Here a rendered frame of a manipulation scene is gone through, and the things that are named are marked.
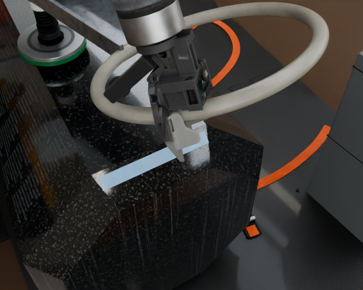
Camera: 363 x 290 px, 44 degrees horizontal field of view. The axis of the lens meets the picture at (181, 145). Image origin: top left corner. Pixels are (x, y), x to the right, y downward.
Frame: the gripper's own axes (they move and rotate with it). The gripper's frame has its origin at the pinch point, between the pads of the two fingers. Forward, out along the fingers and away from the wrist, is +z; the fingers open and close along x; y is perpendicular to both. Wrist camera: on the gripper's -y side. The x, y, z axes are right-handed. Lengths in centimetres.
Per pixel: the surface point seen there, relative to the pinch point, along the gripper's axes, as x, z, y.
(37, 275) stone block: 6, 48, -62
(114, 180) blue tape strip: 20.5, 24.4, -32.7
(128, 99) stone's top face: 47, 15, -36
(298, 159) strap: 126, 102, -4
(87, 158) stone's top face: 22.8, 18.4, -39.6
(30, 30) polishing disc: 61, -7, -70
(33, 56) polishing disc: 50, -2, -64
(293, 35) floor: 230, 79, -13
